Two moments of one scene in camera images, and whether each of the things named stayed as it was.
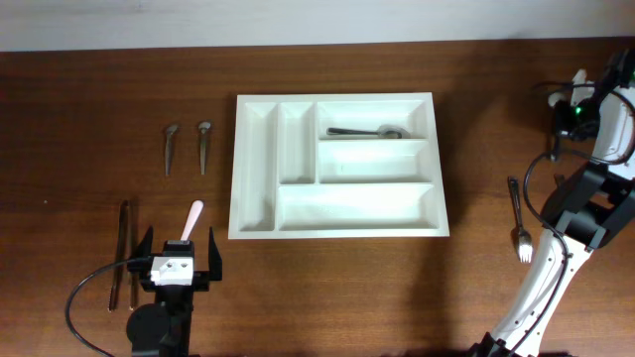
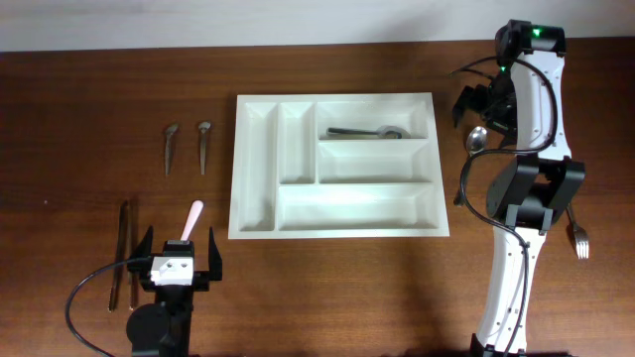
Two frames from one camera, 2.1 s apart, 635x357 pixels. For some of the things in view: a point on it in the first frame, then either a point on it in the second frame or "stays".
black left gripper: (202, 278) stays
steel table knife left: (118, 275) stays
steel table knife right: (133, 226) stays
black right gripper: (563, 125) to (470, 96)
